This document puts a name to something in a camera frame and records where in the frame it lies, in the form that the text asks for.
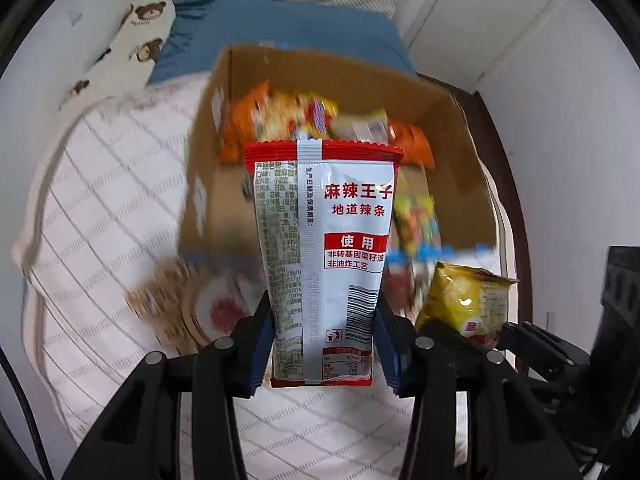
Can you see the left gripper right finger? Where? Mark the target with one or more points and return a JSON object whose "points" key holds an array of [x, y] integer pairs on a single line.
{"points": [[419, 368]]}

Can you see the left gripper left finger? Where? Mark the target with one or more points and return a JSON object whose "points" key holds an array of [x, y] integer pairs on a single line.
{"points": [[232, 367]]}

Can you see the yellow snack packet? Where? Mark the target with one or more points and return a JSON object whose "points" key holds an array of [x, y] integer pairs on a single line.
{"points": [[472, 301]]}

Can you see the red white spicy strip packet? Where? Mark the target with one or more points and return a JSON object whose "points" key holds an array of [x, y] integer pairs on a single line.
{"points": [[323, 211]]}

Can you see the orange snack bag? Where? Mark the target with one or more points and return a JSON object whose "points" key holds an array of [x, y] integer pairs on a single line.
{"points": [[413, 142]]}

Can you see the small orange snack packet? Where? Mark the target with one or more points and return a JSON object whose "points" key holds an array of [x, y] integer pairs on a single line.
{"points": [[240, 127]]}

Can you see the red small snack packet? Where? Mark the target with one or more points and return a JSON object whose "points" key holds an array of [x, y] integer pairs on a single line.
{"points": [[398, 288]]}

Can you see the colourful candy ball bag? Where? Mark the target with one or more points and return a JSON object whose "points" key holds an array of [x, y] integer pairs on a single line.
{"points": [[414, 213]]}

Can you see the white patterned quilt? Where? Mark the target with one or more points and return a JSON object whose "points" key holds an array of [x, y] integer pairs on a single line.
{"points": [[104, 211]]}

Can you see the clear yellow-edged snack packet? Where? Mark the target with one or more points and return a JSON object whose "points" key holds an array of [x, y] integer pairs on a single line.
{"points": [[372, 127]]}

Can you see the red yellow noodle packet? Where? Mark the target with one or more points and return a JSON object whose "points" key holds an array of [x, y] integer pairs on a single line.
{"points": [[281, 116]]}

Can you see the bear print long pillow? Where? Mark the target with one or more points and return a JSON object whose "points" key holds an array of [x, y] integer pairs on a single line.
{"points": [[127, 63]]}

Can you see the white door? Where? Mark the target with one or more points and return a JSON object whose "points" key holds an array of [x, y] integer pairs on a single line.
{"points": [[459, 42]]}

